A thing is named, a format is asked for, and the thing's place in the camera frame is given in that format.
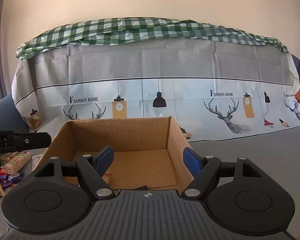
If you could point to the purple snack packet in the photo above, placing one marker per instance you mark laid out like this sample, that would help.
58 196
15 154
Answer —
11 180

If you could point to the green checkered cloth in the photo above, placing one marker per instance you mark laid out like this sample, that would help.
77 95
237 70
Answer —
117 31

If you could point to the blue sofa armrest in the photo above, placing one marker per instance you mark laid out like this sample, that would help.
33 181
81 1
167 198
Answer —
10 118

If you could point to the grey deer print cover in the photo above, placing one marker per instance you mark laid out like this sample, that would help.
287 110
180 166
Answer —
213 90

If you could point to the brown seed snack pack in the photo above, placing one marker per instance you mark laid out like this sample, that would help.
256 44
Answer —
5 158

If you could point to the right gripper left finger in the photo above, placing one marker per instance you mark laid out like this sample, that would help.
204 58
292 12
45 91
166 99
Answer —
57 195

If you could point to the rice cracker snack pack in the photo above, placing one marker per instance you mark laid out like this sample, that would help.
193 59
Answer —
16 163

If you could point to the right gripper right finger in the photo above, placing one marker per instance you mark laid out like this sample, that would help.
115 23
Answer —
239 196

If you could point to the cardboard box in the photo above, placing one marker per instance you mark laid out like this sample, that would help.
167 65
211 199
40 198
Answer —
147 151

